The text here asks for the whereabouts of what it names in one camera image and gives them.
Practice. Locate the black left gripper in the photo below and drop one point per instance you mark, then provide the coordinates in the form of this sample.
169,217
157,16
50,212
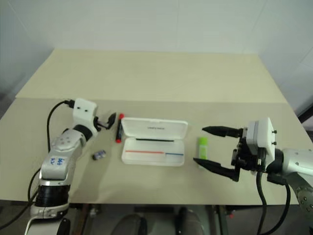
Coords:
98,123

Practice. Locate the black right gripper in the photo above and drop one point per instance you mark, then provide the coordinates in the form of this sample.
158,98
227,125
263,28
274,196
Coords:
247,159

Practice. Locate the black marker with red cap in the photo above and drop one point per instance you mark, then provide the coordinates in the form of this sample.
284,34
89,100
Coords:
119,129

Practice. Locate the green eraser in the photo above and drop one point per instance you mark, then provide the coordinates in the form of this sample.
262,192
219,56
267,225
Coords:
203,151

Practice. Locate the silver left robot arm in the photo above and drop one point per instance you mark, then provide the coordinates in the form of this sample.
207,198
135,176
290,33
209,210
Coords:
58,159

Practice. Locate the white plastic pencil case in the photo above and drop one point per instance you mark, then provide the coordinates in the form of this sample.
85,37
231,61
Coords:
154,151

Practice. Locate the thin black pen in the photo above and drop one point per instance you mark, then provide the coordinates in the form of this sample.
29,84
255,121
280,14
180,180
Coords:
154,140

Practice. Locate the dark metal table leg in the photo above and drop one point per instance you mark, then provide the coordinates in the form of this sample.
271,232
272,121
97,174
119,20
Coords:
220,220
83,220

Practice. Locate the dark rounded grey shape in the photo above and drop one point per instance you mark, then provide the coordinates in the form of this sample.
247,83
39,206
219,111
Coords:
193,222

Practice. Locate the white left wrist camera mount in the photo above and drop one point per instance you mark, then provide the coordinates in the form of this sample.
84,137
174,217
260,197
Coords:
83,111

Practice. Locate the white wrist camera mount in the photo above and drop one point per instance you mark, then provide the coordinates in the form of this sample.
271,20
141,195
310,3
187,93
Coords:
261,134
83,111

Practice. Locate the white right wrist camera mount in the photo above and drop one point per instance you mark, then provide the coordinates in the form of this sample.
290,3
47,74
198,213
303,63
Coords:
261,134

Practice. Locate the black frame object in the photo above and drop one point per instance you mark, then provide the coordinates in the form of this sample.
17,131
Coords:
306,111

